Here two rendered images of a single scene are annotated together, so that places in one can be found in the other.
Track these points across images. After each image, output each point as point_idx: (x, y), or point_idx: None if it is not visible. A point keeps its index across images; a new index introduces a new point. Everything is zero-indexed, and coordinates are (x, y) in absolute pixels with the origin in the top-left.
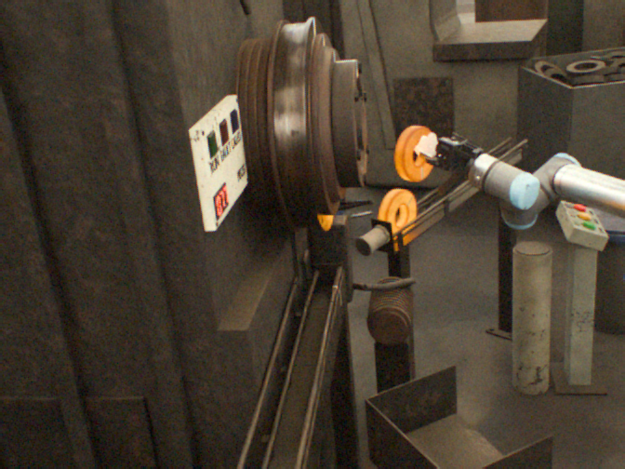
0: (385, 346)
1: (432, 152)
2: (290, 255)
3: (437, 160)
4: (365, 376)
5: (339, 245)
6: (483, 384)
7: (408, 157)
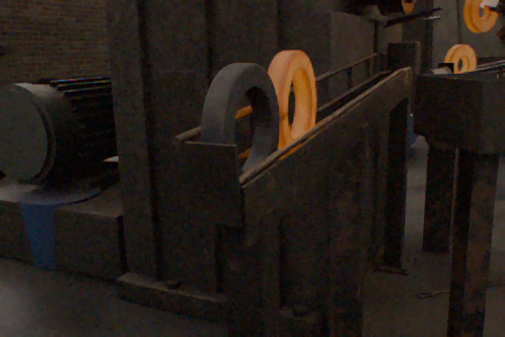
0: (436, 153)
1: (495, 3)
2: (372, 34)
3: (498, 7)
4: (417, 214)
5: (411, 59)
6: None
7: (474, 8)
